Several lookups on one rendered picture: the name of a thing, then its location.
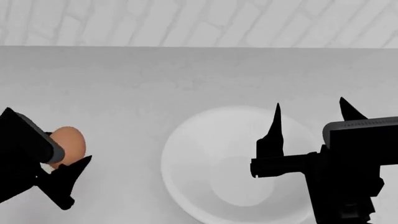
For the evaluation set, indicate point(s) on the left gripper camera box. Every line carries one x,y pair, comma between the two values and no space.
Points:
21,137

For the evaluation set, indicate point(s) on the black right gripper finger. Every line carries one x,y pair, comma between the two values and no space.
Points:
349,112
273,137

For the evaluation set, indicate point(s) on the brown egg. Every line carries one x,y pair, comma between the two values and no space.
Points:
71,144

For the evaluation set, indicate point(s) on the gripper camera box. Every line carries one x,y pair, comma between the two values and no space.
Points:
21,137
360,142

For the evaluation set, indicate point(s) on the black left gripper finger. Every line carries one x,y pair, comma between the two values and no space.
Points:
71,173

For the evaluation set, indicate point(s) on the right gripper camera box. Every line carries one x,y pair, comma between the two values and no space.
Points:
360,142

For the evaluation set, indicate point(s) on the white bowl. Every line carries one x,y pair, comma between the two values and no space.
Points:
217,168

